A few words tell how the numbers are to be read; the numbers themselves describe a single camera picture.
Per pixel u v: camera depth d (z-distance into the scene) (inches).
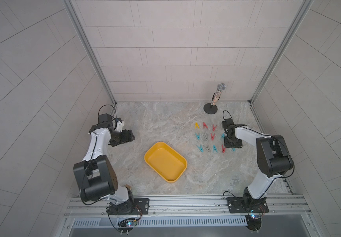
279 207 28.2
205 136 37.9
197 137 37.9
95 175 17.3
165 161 34.3
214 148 35.9
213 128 39.8
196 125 40.1
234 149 35.7
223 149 35.9
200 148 35.7
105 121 26.3
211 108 43.8
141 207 27.8
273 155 19.0
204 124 40.2
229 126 29.1
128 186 30.2
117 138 27.9
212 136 38.1
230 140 29.9
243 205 27.5
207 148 35.8
